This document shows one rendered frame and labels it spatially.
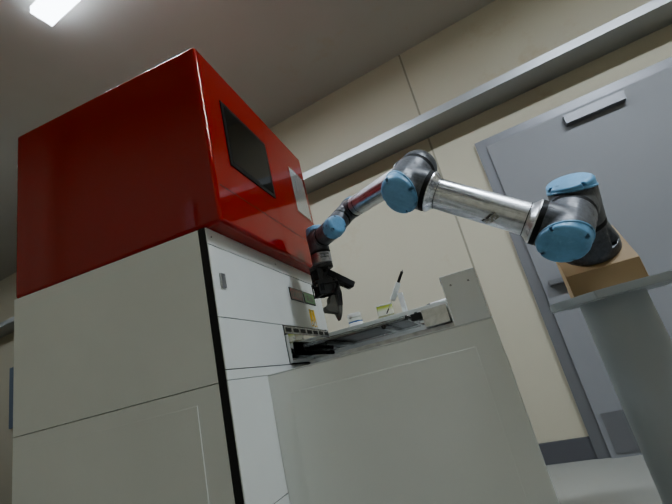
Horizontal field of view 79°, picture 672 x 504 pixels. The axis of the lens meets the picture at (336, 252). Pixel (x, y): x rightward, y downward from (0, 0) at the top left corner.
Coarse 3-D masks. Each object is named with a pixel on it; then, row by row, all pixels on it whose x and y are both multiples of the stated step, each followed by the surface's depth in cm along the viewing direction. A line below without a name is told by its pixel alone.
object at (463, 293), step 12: (444, 276) 110; (456, 276) 109; (468, 276) 108; (444, 288) 110; (456, 288) 109; (468, 288) 108; (480, 288) 107; (456, 300) 108; (468, 300) 107; (480, 300) 106; (456, 312) 107; (468, 312) 106; (480, 312) 106; (456, 324) 107
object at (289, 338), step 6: (288, 336) 132; (294, 336) 137; (300, 336) 142; (306, 336) 147; (312, 336) 152; (318, 336) 158; (288, 342) 132; (294, 342) 138; (300, 342) 142; (306, 342) 147; (288, 348) 131; (330, 348) 172; (288, 354) 131; (294, 354) 132; (312, 354) 147; (318, 354) 152; (324, 354) 158; (330, 354) 165; (294, 360) 131; (300, 360) 135; (306, 360) 140
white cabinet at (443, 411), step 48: (432, 336) 102; (480, 336) 99; (288, 384) 111; (336, 384) 107; (384, 384) 103; (432, 384) 99; (480, 384) 96; (288, 432) 108; (336, 432) 104; (384, 432) 100; (432, 432) 97; (480, 432) 94; (528, 432) 91; (288, 480) 106; (336, 480) 102; (384, 480) 98; (432, 480) 95; (480, 480) 92; (528, 480) 89
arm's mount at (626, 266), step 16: (624, 240) 110; (624, 256) 105; (560, 272) 120; (576, 272) 109; (592, 272) 107; (608, 272) 105; (624, 272) 104; (640, 272) 102; (576, 288) 108; (592, 288) 106
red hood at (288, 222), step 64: (192, 64) 123; (64, 128) 135; (128, 128) 125; (192, 128) 117; (256, 128) 155; (64, 192) 128; (128, 192) 119; (192, 192) 112; (256, 192) 135; (64, 256) 122
